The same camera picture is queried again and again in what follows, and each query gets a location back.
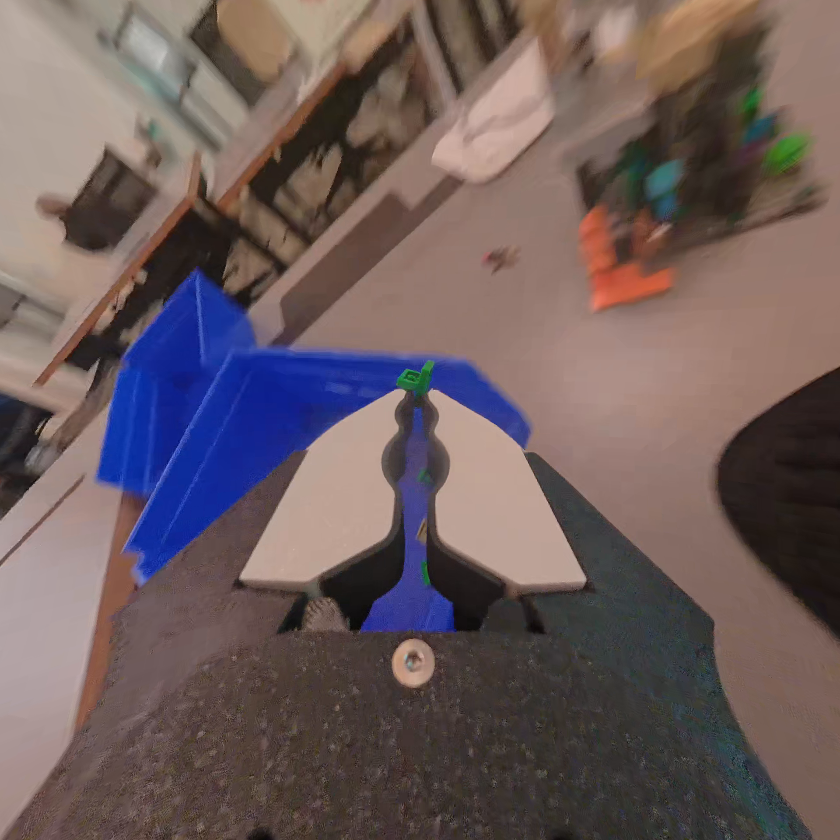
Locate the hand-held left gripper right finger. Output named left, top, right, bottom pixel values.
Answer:
left=423, top=389, right=588, bottom=632

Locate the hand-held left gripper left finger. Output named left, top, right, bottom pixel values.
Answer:
left=238, top=389, right=416, bottom=632

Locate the green square toy brick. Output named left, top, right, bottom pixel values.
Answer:
left=395, top=360, right=436, bottom=400

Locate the toy brick tower model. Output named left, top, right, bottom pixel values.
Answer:
left=563, top=0, right=829, bottom=263

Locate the grey desk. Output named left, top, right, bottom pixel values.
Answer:
left=72, top=0, right=840, bottom=821

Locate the orange toy brick plate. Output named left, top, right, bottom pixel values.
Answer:
left=577, top=203, right=677, bottom=312

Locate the white stand base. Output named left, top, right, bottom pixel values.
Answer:
left=431, top=36, right=557, bottom=185

